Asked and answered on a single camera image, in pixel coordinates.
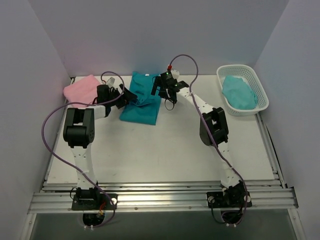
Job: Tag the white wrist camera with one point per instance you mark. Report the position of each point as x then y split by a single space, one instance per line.
175 73
110 82

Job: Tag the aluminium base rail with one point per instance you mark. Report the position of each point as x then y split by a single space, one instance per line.
165 197

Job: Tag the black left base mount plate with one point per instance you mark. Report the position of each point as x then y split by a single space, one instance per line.
110 201

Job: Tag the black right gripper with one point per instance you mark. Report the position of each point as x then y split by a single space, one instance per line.
159 84

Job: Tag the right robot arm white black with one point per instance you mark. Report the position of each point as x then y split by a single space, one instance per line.
213 131

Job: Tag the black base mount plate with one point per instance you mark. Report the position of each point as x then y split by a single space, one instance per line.
110 201
215 198

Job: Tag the white plastic basket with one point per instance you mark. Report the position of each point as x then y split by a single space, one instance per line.
250 77

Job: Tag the teal t shirt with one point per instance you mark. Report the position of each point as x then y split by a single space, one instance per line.
145 109

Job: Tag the folded pink t shirt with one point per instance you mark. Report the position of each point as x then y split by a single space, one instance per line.
83 90

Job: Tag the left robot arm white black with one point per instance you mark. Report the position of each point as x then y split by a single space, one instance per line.
79 133

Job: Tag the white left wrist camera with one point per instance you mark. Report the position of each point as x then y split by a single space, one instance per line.
110 82

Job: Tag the light green t shirt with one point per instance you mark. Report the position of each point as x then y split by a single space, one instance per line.
238 93

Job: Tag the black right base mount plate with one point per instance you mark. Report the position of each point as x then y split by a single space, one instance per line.
215 198

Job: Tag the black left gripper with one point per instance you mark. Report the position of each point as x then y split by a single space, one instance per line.
120 97

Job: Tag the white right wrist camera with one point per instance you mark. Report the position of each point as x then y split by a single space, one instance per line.
175 73

